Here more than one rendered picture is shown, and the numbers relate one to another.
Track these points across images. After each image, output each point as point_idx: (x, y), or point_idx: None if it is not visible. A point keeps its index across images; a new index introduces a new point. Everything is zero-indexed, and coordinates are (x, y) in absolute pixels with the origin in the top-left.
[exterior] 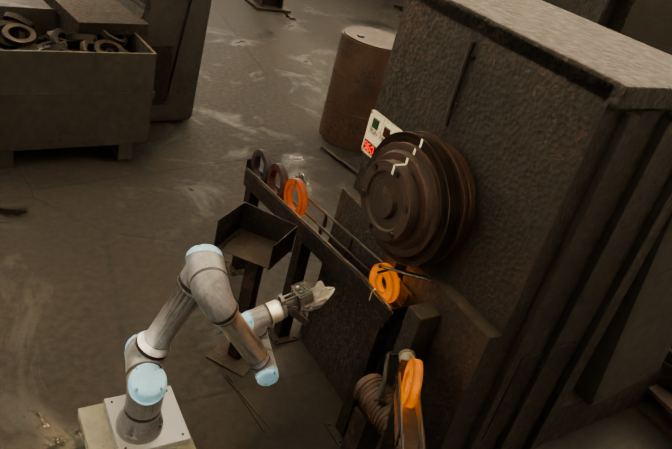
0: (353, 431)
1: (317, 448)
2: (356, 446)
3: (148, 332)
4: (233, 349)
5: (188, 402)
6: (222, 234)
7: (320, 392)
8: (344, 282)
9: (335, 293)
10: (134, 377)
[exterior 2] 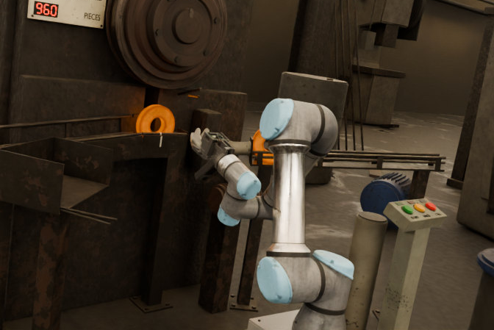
0: (229, 241)
1: (179, 319)
2: (236, 248)
3: (299, 233)
4: None
5: None
6: (43, 195)
7: (99, 313)
8: (117, 159)
9: None
10: (343, 262)
